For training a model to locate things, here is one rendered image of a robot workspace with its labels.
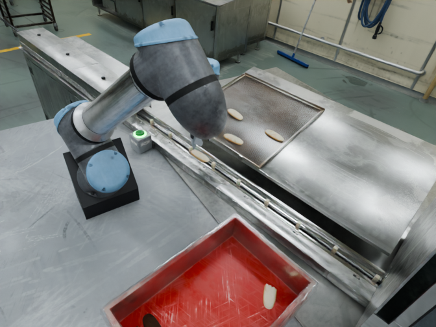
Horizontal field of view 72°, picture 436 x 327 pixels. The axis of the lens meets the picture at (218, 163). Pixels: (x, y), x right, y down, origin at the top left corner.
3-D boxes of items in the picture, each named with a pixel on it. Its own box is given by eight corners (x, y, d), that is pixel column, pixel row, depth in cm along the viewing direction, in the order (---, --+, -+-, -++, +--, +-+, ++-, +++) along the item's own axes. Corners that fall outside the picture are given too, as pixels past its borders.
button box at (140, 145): (130, 152, 139) (127, 132, 132) (144, 145, 143) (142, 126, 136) (141, 161, 135) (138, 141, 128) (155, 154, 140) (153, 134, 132)
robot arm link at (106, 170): (96, 200, 93) (100, 200, 81) (73, 161, 91) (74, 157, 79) (130, 181, 98) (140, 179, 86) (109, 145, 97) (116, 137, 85)
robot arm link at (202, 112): (246, 130, 57) (227, 126, 105) (220, 76, 55) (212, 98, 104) (192, 157, 57) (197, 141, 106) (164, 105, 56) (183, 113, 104)
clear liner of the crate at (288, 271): (103, 324, 79) (96, 307, 73) (232, 227, 106) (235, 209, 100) (181, 452, 62) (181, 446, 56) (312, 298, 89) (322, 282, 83)
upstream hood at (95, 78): (19, 43, 208) (15, 30, 202) (46, 37, 219) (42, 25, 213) (122, 120, 148) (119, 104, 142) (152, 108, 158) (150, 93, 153)
